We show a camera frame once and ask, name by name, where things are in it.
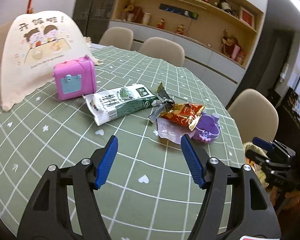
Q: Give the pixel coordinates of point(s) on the green white milk carton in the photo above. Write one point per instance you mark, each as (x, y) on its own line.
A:
(112, 104)

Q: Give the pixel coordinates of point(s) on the green grid tablecloth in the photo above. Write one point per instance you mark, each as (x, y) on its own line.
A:
(149, 193)

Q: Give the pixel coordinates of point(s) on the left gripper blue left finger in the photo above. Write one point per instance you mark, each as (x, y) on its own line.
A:
(47, 213)

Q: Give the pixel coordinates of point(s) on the pink toy suitcase box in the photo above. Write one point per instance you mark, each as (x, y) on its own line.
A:
(75, 78)

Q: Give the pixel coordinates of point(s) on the pale pink plastic film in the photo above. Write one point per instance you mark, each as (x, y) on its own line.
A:
(171, 131)

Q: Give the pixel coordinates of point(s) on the purple plastic toy container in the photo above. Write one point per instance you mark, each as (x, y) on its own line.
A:
(208, 129)

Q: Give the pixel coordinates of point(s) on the beige chair middle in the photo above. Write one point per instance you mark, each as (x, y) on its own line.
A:
(161, 48)

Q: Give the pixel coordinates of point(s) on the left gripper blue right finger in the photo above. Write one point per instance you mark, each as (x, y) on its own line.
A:
(252, 215)

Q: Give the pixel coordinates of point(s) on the silver crumpled wrapper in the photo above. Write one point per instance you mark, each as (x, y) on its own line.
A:
(165, 105)

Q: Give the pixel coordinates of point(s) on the red gold snack wrapper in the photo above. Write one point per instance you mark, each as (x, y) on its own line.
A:
(184, 114)

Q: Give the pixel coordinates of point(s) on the wooden wall shelf unit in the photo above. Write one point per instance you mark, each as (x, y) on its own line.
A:
(229, 27)

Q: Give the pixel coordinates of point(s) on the wicker trash basket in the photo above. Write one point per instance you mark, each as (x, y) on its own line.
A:
(257, 168)

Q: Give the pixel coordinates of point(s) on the beige cartoon food cover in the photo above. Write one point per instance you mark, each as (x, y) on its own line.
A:
(30, 47)

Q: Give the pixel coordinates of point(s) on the beige chair far left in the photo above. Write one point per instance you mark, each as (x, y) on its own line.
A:
(119, 37)

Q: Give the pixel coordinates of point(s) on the beige chair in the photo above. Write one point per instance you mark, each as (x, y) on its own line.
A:
(254, 116)
(119, 37)
(161, 48)

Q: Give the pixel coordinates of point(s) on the beige chair near right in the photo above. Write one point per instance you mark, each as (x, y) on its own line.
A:
(254, 116)

